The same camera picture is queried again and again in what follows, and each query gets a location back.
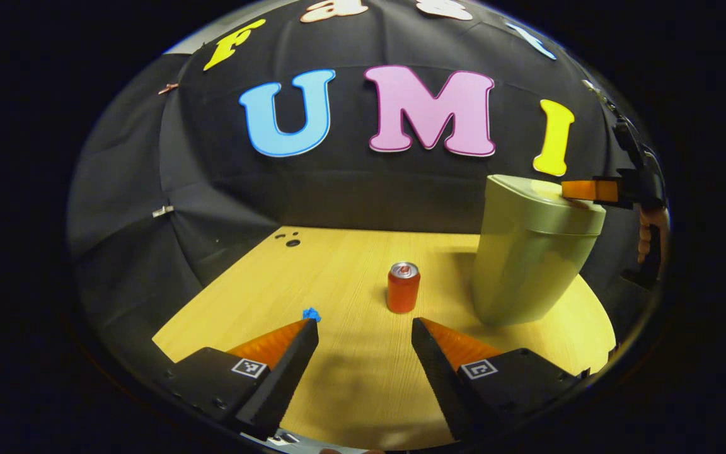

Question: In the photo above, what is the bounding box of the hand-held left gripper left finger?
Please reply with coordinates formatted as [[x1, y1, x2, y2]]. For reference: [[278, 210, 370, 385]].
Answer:
[[164, 317, 320, 441]]

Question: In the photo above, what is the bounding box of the wooden desktop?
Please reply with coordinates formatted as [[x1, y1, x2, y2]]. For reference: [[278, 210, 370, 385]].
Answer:
[[152, 226, 617, 451]]

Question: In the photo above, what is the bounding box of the black backdrop cloth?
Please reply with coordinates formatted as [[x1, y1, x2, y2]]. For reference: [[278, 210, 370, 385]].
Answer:
[[67, 0, 669, 354]]

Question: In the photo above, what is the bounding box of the orange pop can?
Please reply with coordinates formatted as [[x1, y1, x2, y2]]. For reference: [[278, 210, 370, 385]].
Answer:
[[386, 262, 421, 315]]

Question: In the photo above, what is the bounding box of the green desktop garbage bin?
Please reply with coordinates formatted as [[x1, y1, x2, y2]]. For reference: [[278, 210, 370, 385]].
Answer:
[[470, 174, 608, 327]]

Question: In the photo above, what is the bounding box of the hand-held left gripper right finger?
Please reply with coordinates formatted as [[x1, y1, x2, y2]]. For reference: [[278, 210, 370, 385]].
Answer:
[[411, 317, 591, 442]]

